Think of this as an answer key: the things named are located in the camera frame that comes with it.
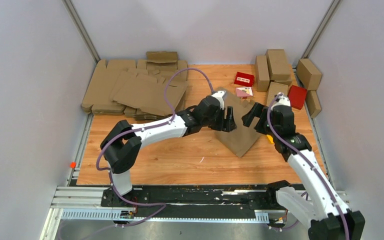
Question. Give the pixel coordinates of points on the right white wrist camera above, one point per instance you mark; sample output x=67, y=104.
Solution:
x=281, y=100

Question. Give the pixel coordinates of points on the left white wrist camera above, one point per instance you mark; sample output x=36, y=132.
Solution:
x=220, y=96

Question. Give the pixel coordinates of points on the aluminium rail frame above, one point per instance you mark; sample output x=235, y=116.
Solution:
x=196, y=159

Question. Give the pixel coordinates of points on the folded cardboard box top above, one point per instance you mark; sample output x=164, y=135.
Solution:
x=278, y=65

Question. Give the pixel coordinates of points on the pink puzzle box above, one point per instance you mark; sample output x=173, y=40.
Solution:
x=244, y=92

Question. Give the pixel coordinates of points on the small orange block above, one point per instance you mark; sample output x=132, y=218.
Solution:
x=73, y=165

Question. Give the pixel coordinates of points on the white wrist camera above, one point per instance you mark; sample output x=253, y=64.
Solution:
x=281, y=100
x=220, y=96

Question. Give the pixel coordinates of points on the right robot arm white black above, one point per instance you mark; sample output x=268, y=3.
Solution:
x=326, y=216

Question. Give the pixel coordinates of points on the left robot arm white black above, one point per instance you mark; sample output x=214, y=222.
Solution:
x=122, y=145

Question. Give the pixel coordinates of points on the cardboard box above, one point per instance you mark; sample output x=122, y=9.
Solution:
x=273, y=89
x=278, y=65
x=313, y=103
x=309, y=75
x=240, y=140
x=262, y=77

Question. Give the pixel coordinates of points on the flat cardboard stack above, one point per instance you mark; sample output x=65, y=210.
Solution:
x=138, y=88

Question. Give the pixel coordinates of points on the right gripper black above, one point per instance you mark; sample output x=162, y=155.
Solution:
x=257, y=110

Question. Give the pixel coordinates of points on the yellow triangular plastic frame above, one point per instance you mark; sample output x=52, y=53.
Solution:
x=270, y=139

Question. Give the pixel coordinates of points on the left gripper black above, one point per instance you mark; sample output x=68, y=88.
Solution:
x=228, y=124

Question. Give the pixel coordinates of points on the small red box with window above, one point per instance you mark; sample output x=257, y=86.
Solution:
x=244, y=79

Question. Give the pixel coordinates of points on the folded cardboard box front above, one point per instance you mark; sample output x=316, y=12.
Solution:
x=273, y=89

